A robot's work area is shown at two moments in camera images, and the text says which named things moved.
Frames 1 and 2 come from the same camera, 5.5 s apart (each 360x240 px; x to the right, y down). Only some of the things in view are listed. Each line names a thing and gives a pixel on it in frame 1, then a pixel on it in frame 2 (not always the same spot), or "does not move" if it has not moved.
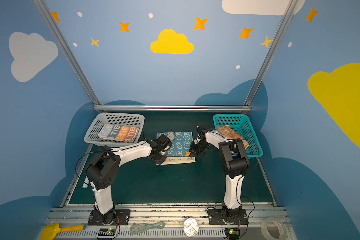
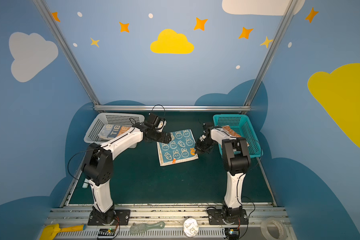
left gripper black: (156, 156) to (162, 138)
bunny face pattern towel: (179, 152) does not move
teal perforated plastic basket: (242, 125) does not move
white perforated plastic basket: (96, 119) does not move
